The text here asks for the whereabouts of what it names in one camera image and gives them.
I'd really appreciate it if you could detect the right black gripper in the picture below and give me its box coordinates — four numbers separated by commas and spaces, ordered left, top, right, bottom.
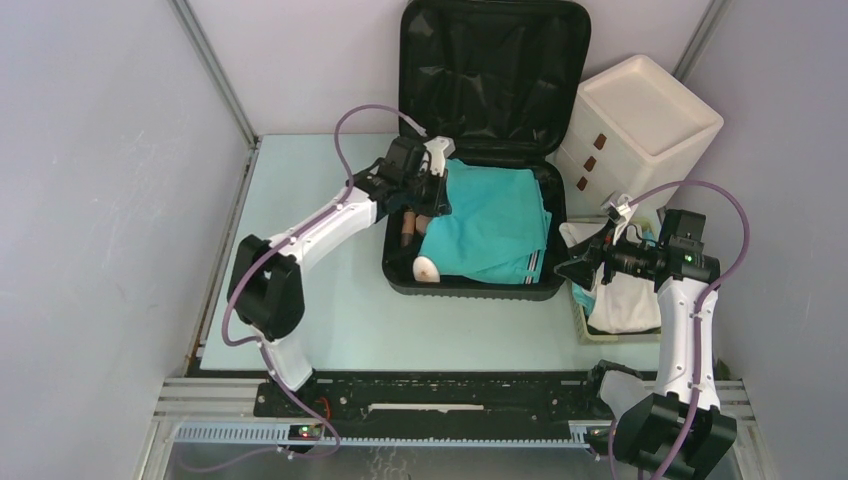
553, 216, 655, 291

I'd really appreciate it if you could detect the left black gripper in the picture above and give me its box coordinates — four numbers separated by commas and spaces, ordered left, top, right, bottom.
401, 165, 451, 218

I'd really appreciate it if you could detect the light teal bottom garment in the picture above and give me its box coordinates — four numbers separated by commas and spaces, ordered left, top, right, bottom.
418, 159, 552, 285

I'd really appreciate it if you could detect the black ribbed hard-shell suitcase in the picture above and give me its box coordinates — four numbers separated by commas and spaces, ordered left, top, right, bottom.
382, 1, 592, 301

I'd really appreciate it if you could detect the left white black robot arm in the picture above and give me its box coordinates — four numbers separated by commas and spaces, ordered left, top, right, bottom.
225, 136, 455, 417

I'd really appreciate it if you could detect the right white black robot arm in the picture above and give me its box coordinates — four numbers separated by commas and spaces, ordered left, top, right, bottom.
555, 210, 737, 479

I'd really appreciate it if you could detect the peach cosmetic tube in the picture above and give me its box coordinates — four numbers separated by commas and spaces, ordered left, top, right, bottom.
415, 215, 432, 236

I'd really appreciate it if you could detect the brown cosmetic tube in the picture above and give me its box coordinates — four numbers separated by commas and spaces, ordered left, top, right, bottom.
400, 210, 417, 247

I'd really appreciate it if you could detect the pale yellow perforated basket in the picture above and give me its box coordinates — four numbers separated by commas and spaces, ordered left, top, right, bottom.
568, 215, 664, 346

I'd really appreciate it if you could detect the white bottle orange logo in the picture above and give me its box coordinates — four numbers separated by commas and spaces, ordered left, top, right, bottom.
412, 256, 441, 283

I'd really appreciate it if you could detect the white stacked drawer unit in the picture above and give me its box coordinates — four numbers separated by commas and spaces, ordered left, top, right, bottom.
554, 54, 724, 207

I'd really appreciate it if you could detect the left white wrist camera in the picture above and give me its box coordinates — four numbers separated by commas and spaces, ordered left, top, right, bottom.
420, 136, 455, 177

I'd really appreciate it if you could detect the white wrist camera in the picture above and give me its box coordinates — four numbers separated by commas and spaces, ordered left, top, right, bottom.
602, 191, 638, 245
420, 136, 455, 177

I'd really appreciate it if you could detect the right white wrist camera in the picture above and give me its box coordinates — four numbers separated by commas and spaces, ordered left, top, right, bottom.
602, 191, 638, 245

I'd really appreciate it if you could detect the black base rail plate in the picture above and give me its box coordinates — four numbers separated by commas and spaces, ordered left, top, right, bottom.
253, 370, 612, 442

